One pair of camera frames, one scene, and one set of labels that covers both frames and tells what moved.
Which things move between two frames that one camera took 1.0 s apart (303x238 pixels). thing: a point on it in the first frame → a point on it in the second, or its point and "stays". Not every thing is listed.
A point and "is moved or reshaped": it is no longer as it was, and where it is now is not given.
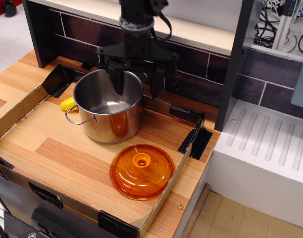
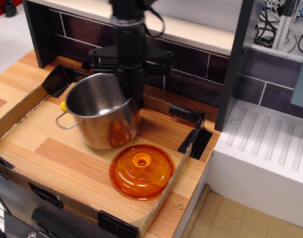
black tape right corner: (199, 137) stays
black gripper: (138, 49) → (131, 55)
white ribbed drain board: (261, 160) stays
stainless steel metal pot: (107, 116) is moved or reshaped
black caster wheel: (10, 9) stays
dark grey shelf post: (249, 32) stays
